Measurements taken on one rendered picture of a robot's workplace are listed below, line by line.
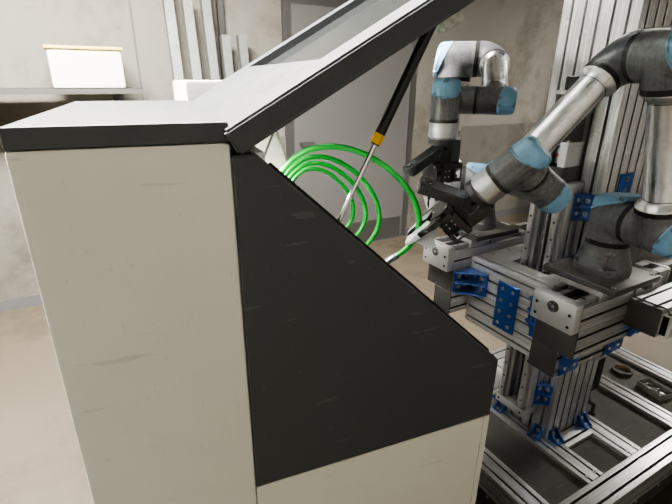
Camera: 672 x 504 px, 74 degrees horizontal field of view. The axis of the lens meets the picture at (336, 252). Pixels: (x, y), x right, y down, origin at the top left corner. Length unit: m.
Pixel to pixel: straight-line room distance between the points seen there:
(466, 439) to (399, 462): 0.19
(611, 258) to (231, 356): 1.08
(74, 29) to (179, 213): 3.00
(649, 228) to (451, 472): 0.78
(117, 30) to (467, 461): 3.29
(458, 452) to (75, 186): 1.01
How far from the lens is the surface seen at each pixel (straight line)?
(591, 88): 1.27
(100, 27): 3.65
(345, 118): 4.17
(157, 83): 3.68
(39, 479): 2.42
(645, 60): 1.25
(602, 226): 1.45
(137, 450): 0.91
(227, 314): 0.78
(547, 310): 1.43
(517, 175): 1.00
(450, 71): 1.70
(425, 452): 1.18
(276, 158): 1.44
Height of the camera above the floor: 1.56
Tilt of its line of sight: 21 degrees down
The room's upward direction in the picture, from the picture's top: straight up
